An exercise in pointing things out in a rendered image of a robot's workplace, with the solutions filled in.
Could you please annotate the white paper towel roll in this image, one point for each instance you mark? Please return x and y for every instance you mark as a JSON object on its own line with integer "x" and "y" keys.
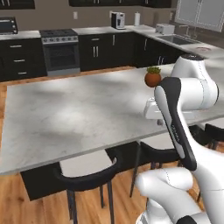
{"x": 137, "y": 19}

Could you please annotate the steel sink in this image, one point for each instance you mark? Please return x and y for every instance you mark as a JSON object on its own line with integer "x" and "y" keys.
{"x": 176, "y": 39}

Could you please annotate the black drawer cabinet run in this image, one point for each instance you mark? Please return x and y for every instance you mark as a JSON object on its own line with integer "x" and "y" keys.
{"x": 20, "y": 59}

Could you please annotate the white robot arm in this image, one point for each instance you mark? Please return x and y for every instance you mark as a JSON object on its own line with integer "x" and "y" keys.
{"x": 204, "y": 175}

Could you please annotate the black base cabinet run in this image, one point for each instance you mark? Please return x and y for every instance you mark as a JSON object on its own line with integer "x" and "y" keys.
{"x": 110, "y": 51}

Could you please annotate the black wall cabinet run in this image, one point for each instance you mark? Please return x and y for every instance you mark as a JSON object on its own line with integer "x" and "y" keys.
{"x": 16, "y": 3}
{"x": 116, "y": 2}

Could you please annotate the black stool with white seat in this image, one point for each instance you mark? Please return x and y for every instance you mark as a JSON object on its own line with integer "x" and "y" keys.
{"x": 87, "y": 169}
{"x": 157, "y": 151}
{"x": 214, "y": 132}

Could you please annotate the steel tap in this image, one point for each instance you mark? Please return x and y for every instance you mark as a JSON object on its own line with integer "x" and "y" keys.
{"x": 186, "y": 30}

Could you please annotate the green plant in brown pot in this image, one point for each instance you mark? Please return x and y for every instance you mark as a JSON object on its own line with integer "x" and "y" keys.
{"x": 152, "y": 78}

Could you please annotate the white wall socket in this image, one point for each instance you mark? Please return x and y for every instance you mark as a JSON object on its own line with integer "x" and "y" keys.
{"x": 75, "y": 15}

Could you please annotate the black toaster oven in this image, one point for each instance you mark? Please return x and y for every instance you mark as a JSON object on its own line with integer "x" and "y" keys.
{"x": 8, "y": 25}

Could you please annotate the white glass wall cabinets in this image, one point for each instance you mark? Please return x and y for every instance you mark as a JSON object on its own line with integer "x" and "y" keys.
{"x": 201, "y": 13}

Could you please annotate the white toaster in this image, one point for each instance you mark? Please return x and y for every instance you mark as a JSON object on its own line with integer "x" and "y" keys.
{"x": 164, "y": 29}

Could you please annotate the white plate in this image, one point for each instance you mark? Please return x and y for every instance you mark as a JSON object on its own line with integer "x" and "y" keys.
{"x": 203, "y": 49}

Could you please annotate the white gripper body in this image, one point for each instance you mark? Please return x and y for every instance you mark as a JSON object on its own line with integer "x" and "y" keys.
{"x": 150, "y": 110}

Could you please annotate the silver and black stove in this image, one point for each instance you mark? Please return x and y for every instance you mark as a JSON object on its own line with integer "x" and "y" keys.
{"x": 60, "y": 54}

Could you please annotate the black and white coffee machine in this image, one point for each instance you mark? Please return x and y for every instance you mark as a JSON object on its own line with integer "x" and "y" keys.
{"x": 118, "y": 20}

